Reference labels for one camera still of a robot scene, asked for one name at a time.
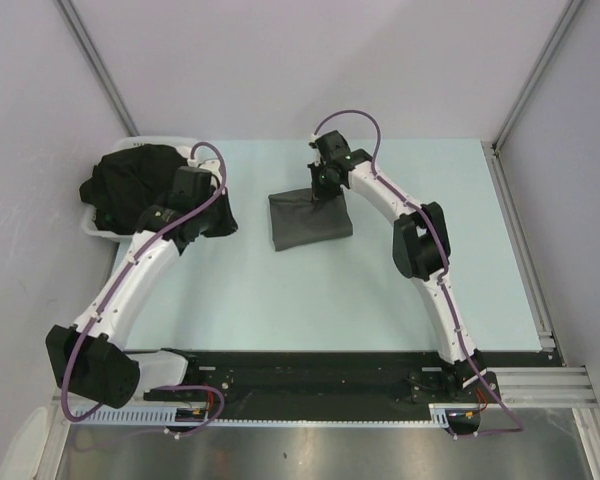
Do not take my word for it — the white t shirt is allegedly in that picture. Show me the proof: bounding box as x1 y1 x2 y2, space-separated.
175 145 192 161

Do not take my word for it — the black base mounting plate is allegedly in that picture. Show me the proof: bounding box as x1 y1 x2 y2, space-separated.
142 351 561 419

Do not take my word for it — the aluminium left corner post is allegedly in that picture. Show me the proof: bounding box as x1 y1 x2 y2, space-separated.
53 0 139 136

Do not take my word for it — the black t shirt pile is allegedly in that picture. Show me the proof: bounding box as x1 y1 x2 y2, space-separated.
79 144 237 238

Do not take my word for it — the white plastic laundry bin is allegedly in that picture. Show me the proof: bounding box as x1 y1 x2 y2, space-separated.
80 135 198 243

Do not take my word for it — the aluminium front frame rail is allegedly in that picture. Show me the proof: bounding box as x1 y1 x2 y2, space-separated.
52 365 596 409

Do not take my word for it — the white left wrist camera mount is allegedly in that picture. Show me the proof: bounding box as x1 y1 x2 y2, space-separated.
187 158 221 177

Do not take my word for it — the aluminium corner post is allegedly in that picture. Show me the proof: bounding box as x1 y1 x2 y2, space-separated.
494 0 589 151
53 0 139 136

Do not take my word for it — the aluminium right corner post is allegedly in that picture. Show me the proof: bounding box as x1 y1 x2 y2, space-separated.
494 0 589 151

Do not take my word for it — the light blue cable duct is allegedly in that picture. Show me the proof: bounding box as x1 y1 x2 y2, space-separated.
81 406 449 429

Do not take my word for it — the dark grey t shirt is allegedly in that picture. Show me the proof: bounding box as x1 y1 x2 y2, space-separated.
268 188 353 252

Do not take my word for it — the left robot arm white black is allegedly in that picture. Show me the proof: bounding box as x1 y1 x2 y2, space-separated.
45 159 237 409

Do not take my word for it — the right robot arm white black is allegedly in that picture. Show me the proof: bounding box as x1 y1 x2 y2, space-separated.
308 130 486 401

